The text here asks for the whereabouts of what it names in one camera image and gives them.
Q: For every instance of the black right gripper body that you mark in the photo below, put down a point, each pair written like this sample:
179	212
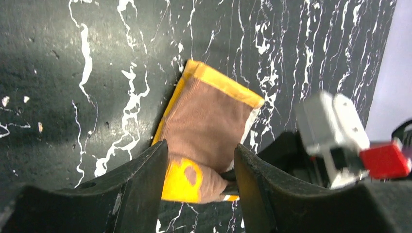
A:
296	168

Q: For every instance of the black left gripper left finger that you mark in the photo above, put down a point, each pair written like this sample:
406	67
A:
124	200

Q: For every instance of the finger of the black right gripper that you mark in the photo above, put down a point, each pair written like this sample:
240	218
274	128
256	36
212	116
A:
232	187

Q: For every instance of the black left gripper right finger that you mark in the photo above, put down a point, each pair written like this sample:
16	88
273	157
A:
272	201

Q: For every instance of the orange brown towel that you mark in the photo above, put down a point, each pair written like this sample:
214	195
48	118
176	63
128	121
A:
208	115

